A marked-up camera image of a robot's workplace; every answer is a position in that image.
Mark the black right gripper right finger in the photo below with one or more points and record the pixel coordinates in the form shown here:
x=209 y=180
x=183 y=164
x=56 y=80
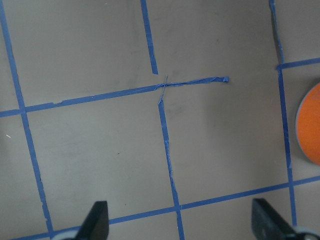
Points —
x=267 y=224

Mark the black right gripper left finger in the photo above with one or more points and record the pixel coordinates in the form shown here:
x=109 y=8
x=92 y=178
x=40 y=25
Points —
x=96 y=224

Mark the orange can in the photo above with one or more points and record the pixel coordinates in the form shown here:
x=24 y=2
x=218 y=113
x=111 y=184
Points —
x=307 y=125

